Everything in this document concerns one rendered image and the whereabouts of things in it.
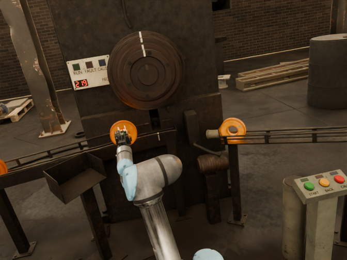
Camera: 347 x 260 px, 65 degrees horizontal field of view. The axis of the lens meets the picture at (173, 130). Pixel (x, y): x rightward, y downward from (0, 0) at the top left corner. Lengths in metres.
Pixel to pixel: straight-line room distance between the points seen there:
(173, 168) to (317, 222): 0.80
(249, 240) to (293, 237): 0.34
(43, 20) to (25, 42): 3.63
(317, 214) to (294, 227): 0.25
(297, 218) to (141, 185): 0.96
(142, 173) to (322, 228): 0.95
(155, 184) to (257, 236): 1.15
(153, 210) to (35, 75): 3.67
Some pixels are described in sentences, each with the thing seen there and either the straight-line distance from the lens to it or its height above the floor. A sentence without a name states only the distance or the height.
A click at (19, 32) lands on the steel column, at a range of 4.42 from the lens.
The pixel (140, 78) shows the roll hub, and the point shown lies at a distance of 1.58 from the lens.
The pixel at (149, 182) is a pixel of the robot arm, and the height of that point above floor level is 0.88.
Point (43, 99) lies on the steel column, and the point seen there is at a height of 0.56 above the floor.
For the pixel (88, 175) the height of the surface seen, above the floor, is 0.60.
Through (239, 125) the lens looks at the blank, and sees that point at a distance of 1.68.
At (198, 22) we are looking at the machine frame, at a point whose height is 1.34.
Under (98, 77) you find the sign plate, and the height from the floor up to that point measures 1.11.
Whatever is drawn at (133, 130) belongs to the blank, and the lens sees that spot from 1.56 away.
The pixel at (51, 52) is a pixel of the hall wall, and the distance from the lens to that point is 8.01.
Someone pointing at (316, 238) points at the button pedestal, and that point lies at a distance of 1.58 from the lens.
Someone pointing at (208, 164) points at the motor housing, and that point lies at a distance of 1.77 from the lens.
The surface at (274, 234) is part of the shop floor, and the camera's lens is 2.01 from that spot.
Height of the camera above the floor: 1.39
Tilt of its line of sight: 22 degrees down
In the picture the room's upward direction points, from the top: 9 degrees counter-clockwise
